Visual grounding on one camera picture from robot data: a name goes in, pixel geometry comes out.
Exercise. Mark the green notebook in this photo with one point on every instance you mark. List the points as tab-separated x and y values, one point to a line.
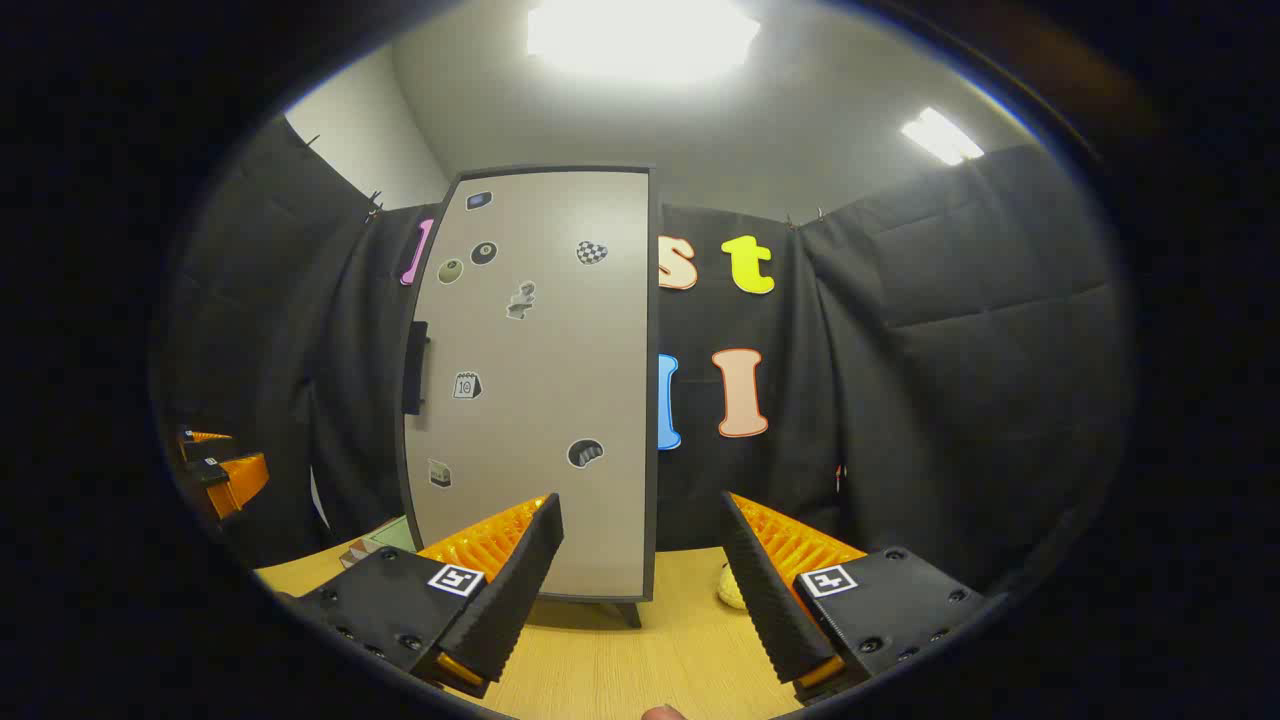
395	535

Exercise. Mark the yellow toy lemon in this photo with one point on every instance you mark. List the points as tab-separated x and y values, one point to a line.
732	590

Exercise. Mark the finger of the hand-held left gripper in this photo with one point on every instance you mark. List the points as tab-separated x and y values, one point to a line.
240	480
205	442

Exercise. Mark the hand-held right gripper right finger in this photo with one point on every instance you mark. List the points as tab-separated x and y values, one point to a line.
765	600

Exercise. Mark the light grey cabinet door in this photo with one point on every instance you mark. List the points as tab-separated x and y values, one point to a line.
550	400

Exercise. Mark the brown book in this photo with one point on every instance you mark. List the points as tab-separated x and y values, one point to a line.
353	556

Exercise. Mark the dark grey cabinet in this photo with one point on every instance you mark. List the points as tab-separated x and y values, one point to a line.
653	400

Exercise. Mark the black backdrop cloth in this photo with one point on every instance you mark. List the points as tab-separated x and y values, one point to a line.
950	350

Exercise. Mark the small ceiling light panel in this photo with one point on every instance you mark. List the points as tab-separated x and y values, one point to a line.
940	135

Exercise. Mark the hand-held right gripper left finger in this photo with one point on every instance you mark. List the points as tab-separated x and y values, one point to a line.
520	590

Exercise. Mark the large ceiling light panel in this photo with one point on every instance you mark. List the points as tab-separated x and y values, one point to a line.
640	35

